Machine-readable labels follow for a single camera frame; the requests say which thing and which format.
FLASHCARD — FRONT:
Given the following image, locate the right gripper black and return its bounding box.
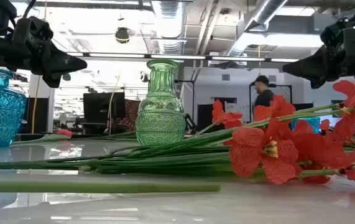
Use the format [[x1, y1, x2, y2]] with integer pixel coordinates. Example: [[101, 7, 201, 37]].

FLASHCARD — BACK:
[[282, 17, 355, 90]]

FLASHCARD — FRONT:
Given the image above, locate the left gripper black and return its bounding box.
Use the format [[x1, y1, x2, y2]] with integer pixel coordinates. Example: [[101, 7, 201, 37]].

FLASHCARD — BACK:
[[11, 15, 88, 89]]

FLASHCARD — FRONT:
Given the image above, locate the green glass vase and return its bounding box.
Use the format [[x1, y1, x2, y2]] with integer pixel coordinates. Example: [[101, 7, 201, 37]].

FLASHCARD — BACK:
[[135, 58, 187, 146]]

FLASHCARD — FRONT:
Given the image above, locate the small blue glass vase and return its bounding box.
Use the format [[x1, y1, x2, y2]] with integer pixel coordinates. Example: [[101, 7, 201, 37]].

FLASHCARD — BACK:
[[290, 116, 321, 134]]

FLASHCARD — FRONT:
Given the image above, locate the large blue glass vase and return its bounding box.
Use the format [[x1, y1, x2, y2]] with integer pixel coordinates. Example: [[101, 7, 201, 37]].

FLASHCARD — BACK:
[[0, 67, 28, 149]]

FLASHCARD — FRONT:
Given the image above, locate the person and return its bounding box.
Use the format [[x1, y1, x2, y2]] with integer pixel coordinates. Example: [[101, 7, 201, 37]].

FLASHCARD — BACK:
[[251, 75, 276, 123]]

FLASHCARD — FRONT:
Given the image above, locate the black monitor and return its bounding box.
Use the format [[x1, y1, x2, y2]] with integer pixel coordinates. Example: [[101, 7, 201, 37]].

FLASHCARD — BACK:
[[83, 91, 126, 124]]

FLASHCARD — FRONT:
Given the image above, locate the overhead light bar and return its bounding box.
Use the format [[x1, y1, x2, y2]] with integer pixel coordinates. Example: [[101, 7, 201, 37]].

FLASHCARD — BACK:
[[67, 52, 301, 63]]

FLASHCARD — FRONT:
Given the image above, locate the black partition panel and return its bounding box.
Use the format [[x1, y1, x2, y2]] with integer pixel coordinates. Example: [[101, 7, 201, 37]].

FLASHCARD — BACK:
[[197, 104, 216, 131]]

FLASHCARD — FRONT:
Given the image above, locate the black metal table frame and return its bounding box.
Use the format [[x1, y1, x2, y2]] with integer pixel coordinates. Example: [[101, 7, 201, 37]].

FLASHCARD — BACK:
[[15, 133, 137, 141]]

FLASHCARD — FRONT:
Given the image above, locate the black hanging camera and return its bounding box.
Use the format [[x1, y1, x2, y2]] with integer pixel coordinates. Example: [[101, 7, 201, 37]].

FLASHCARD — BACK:
[[114, 27, 131, 44]]

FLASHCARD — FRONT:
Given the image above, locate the silver ventilation duct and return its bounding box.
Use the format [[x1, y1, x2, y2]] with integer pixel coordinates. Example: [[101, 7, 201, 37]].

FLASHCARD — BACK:
[[225, 0, 290, 57]]

